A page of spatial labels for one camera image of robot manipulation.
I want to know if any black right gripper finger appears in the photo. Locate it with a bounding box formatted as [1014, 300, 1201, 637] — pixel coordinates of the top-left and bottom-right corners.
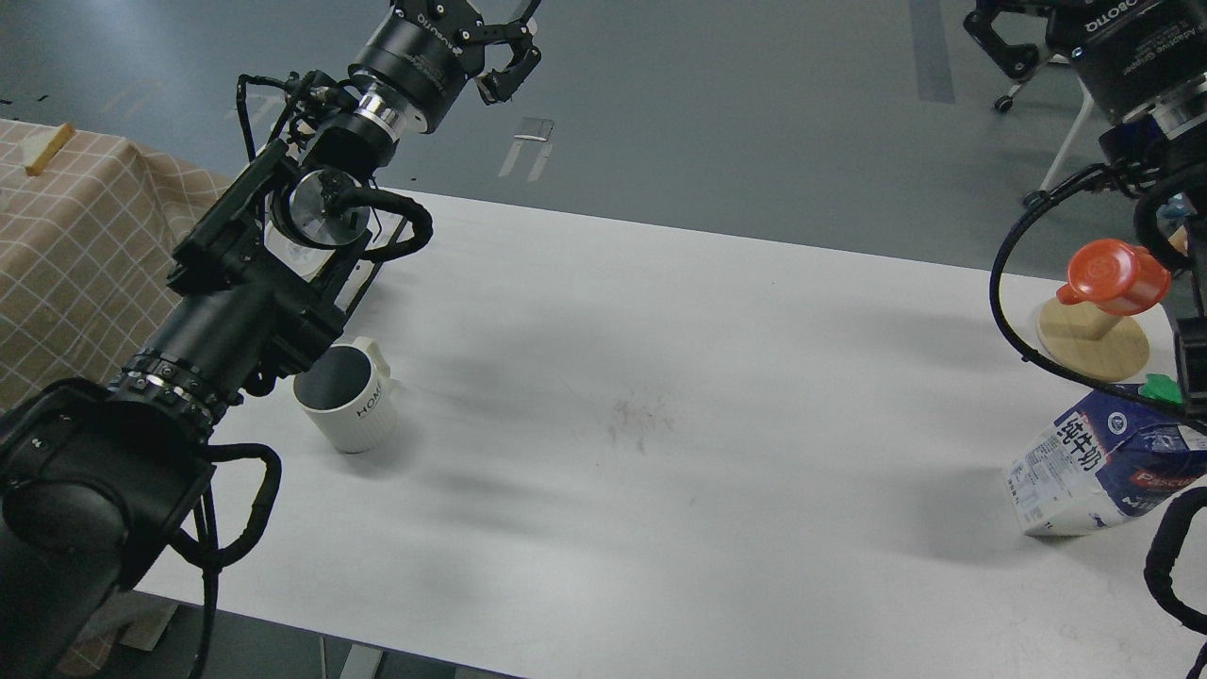
[963, 1, 1057, 83]

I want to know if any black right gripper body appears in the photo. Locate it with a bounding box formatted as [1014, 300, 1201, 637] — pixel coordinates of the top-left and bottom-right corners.
[1046, 1, 1206, 125]

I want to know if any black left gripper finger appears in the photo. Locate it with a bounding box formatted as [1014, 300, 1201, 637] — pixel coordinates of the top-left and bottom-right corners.
[477, 43, 543, 105]
[460, 1, 542, 47]

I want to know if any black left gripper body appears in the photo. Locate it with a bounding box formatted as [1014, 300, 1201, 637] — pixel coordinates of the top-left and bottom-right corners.
[349, 1, 486, 134]

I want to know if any white ribbed mug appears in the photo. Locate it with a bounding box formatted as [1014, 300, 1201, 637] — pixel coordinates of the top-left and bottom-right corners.
[292, 336, 398, 453]

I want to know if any blue white milk carton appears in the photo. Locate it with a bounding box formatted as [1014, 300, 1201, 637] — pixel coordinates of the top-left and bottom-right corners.
[1003, 390, 1206, 537]

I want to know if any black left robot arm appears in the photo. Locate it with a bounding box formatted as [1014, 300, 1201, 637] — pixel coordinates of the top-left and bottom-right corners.
[2, 1, 542, 678]

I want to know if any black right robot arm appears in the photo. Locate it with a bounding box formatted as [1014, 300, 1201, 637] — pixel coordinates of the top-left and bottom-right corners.
[963, 1, 1206, 425]

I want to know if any orange plastic cup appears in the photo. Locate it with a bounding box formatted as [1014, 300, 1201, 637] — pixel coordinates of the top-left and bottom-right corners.
[1055, 238, 1172, 317]

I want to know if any blue white round object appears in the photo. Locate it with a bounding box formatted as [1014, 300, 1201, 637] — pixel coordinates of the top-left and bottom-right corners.
[1156, 192, 1195, 240]

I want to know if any wooden block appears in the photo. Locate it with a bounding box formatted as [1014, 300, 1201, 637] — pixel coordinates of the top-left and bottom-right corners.
[19, 124, 76, 176]

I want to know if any checkered tablecloth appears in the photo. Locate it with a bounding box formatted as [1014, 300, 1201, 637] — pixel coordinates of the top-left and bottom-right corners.
[1, 119, 231, 409]

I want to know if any black wire dish rack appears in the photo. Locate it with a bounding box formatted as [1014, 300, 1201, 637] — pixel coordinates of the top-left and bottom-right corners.
[264, 212, 412, 317]

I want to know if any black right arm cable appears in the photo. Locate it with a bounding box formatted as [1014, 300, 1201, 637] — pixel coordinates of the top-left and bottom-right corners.
[989, 165, 1207, 636]

